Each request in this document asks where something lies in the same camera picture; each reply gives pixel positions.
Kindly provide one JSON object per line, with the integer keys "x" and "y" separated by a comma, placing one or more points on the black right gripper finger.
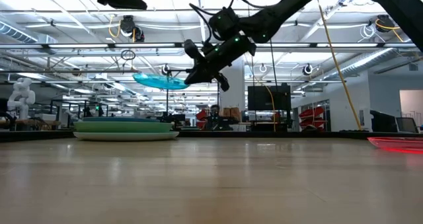
{"x": 196, "y": 78}

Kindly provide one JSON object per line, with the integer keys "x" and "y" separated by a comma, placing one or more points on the clear blue plastic plate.
{"x": 158, "y": 82}

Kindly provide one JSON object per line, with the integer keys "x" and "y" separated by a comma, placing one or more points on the opaque green plastic plate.
{"x": 122, "y": 127}

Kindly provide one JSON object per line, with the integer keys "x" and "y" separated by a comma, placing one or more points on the clear red plastic plate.
{"x": 400, "y": 144}

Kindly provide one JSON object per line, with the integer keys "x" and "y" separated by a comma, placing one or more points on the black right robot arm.
{"x": 277, "y": 16}

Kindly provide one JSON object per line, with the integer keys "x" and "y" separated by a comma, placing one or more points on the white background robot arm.
{"x": 23, "y": 92}

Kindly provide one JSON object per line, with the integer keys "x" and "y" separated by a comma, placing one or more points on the small white robot arm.
{"x": 71, "y": 115}

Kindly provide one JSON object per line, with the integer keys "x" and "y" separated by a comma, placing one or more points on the white ringed ceiling reel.
{"x": 307, "y": 69}
{"x": 262, "y": 68}
{"x": 165, "y": 69}

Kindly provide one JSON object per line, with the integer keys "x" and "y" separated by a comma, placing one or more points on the person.
{"x": 215, "y": 110}

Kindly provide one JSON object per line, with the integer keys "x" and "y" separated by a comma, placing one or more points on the red storage bins rack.
{"x": 312, "y": 113}
{"x": 202, "y": 116}

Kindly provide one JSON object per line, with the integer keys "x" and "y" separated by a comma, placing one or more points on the white square pillar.
{"x": 236, "y": 95}

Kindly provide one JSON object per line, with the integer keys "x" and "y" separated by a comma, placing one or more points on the brown cardboard box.
{"x": 227, "y": 113}
{"x": 236, "y": 113}

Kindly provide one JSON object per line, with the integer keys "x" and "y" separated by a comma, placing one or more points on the long ceiling light strip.
{"x": 79, "y": 45}

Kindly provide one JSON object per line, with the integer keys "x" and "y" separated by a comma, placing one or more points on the white box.
{"x": 45, "y": 117}

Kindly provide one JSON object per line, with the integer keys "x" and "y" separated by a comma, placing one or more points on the wooden background table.
{"x": 36, "y": 122}

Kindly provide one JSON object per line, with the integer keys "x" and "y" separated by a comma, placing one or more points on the black office chair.
{"x": 383, "y": 122}

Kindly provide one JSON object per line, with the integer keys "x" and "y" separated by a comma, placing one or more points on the grey mesh office chair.
{"x": 406, "y": 125}

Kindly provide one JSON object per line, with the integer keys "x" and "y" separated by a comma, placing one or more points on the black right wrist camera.
{"x": 224, "y": 22}

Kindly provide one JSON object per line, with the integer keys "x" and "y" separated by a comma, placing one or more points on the black metal frame rig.
{"x": 167, "y": 100}

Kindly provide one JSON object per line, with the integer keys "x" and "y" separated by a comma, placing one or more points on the silver ceiling air duct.
{"x": 373, "y": 60}

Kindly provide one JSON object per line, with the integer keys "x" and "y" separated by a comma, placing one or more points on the white wall cabinet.
{"x": 365, "y": 118}

